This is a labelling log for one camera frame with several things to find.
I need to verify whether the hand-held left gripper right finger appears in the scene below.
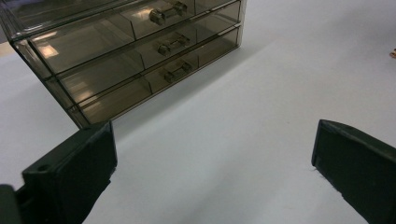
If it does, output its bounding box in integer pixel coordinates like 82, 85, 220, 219
311, 119, 396, 224

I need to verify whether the smoky transparent drawer cabinet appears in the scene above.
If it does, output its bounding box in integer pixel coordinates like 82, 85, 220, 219
0, 0, 248, 130

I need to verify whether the smoky clear drawer organizer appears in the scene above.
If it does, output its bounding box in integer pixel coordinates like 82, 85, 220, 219
29, 0, 242, 76

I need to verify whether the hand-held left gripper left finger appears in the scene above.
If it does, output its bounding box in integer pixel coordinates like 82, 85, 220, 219
15, 120, 119, 224

